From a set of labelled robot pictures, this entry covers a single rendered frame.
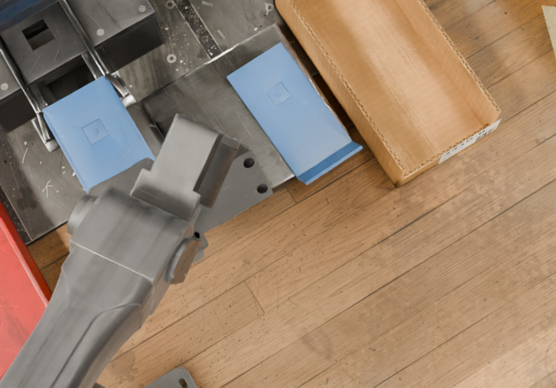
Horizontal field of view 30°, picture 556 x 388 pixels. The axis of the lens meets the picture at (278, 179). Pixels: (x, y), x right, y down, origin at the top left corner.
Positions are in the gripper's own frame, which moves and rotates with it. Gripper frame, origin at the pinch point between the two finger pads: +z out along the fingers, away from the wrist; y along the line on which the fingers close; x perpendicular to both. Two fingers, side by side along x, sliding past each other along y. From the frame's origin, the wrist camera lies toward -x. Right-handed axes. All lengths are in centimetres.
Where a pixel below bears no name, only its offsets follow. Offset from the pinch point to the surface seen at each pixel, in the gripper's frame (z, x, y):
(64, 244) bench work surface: 11.2, 8.3, -1.0
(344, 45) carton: 11.2, -28.6, 3.4
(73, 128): 5.9, 1.5, 9.6
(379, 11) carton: 11.6, -34.0, 4.7
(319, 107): 7.4, -22.2, -0.8
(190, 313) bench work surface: 5.4, 0.3, -12.8
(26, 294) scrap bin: 9.7, 14.0, -3.4
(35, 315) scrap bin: 8.7, 14.2, -5.7
